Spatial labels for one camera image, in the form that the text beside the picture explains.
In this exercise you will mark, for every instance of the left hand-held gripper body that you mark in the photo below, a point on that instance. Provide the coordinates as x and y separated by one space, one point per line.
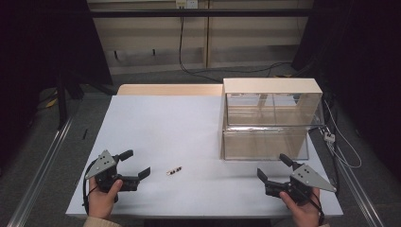
105 164

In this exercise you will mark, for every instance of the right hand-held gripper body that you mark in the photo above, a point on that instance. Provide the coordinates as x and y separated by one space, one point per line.
307 178

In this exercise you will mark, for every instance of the small beige strip with dark dots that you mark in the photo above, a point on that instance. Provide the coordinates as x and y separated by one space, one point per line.
174 170

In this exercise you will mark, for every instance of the clear acrylic two-shelf box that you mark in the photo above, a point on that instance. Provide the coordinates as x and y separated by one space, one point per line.
271 85

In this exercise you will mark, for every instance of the person's right hand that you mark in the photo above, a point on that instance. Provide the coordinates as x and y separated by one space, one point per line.
304 214

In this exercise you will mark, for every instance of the person's left hand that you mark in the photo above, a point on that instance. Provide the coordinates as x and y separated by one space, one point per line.
101 203

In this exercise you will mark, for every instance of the small black stick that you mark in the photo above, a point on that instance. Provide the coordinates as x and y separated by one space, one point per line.
84 134

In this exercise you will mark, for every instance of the white plug adapter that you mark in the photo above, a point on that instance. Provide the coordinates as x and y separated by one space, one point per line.
329 136

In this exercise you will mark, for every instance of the black metal stand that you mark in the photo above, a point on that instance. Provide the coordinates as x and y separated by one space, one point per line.
62 101

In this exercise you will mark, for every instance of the metal floor rail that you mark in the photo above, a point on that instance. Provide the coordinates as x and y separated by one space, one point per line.
362 195
38 179

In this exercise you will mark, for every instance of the white wall socket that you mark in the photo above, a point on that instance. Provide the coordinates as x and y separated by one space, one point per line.
186 3

